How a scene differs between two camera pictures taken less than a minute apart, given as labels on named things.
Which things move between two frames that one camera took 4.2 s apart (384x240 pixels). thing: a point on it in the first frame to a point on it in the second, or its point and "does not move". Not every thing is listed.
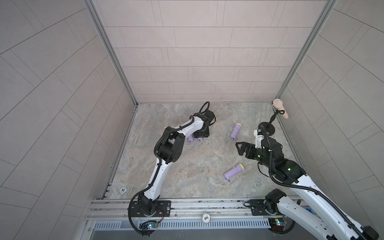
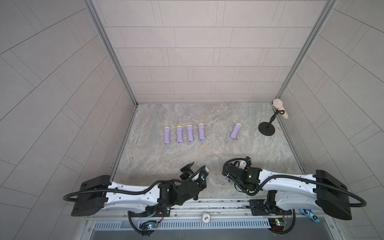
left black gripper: (207, 134) to (187, 172)
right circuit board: (278, 224) does not move
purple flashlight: (237, 128) does not move
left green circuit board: (149, 225) does not move
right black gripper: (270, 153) to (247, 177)
